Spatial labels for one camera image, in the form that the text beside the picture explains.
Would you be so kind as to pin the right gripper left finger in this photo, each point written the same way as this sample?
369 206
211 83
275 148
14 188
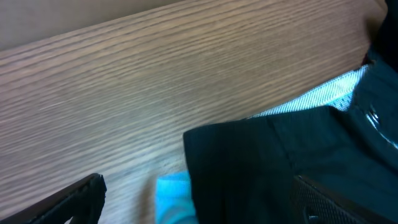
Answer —
79 203

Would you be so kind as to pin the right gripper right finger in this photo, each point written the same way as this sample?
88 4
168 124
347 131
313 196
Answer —
312 203

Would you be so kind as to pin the black shorts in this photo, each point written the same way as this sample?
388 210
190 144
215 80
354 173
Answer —
242 171

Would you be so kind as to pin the light blue t-shirt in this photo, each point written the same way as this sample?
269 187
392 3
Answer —
173 197

